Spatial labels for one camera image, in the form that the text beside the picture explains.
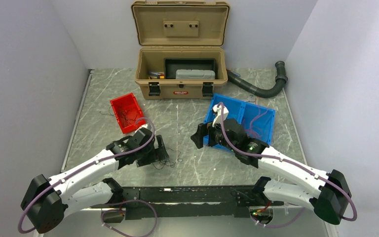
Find grey case in toolbox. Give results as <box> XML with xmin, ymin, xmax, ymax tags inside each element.
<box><xmin>176</xmin><ymin>69</ymin><xmax>216</xmax><ymax>79</ymax></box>

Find yellow orange tool in toolbox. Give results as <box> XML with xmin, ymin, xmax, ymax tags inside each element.
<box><xmin>148</xmin><ymin>72</ymin><xmax>165</xmax><ymax>79</ymax></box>

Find red plastic bin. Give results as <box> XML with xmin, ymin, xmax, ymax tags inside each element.
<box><xmin>110</xmin><ymin>92</ymin><xmax>146</xmax><ymax>134</ymax></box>

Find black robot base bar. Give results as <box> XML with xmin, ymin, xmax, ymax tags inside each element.
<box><xmin>89</xmin><ymin>185</ymin><xmax>283</xmax><ymax>220</ymax></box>

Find black cable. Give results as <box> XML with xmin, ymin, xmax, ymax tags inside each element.
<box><xmin>98</xmin><ymin>104</ymin><xmax>143</xmax><ymax>128</ymax></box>

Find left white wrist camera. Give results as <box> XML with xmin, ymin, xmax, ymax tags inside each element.
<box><xmin>136</xmin><ymin>123</ymin><xmax>152</xmax><ymax>132</ymax></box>

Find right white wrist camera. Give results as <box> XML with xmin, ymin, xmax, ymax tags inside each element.
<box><xmin>212</xmin><ymin>102</ymin><xmax>229</xmax><ymax>127</ymax></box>

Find blue two-compartment plastic bin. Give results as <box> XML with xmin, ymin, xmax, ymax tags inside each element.
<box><xmin>204</xmin><ymin>93</ymin><xmax>276</xmax><ymax>145</ymax></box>

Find tan plastic toolbox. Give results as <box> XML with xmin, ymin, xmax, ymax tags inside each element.
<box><xmin>131</xmin><ymin>0</ymin><xmax>230</xmax><ymax>100</ymax></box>

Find black tray in toolbox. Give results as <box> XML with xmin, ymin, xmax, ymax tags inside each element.
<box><xmin>164</xmin><ymin>58</ymin><xmax>217</xmax><ymax>79</ymax></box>

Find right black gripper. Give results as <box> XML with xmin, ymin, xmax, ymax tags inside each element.
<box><xmin>190</xmin><ymin>116</ymin><xmax>237</xmax><ymax>153</ymax></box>

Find coloured cable bundle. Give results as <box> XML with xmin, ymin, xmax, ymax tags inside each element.
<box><xmin>152</xmin><ymin>147</ymin><xmax>184</xmax><ymax>171</ymax></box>

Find silver wrench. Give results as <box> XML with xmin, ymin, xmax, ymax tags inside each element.
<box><xmin>244</xmin><ymin>95</ymin><xmax>257</xmax><ymax>104</ymax></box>

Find black corrugated hose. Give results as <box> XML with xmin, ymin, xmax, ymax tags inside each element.
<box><xmin>227</xmin><ymin>61</ymin><xmax>289</xmax><ymax>99</ymax></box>

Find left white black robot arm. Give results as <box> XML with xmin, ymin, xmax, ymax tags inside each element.
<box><xmin>18</xmin><ymin>126</ymin><xmax>169</xmax><ymax>234</ymax></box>

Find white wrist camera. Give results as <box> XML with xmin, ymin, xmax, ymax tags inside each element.
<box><xmin>136</xmin><ymin>123</ymin><xmax>152</xmax><ymax>132</ymax></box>
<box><xmin>212</xmin><ymin>102</ymin><xmax>229</xmax><ymax>127</ymax></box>

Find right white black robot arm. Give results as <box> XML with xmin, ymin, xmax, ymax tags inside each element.
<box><xmin>190</xmin><ymin>118</ymin><xmax>357</xmax><ymax>225</ymax></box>

